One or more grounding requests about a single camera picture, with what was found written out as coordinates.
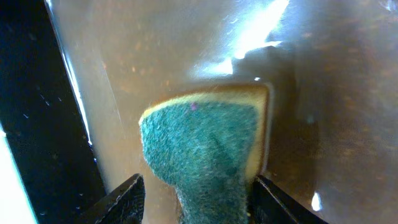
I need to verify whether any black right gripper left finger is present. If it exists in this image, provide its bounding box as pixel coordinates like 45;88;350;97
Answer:
74;174;146;224

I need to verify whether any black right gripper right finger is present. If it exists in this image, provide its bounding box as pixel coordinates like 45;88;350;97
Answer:
248;175;327;224

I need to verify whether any green yellow scrub sponge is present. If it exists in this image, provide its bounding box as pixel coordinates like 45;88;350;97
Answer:
139;85;272;223

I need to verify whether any teal plastic serving tray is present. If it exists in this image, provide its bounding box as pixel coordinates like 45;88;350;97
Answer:
1;126;37;224

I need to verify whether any black tray with water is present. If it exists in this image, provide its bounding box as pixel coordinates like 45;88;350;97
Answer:
1;1;397;223

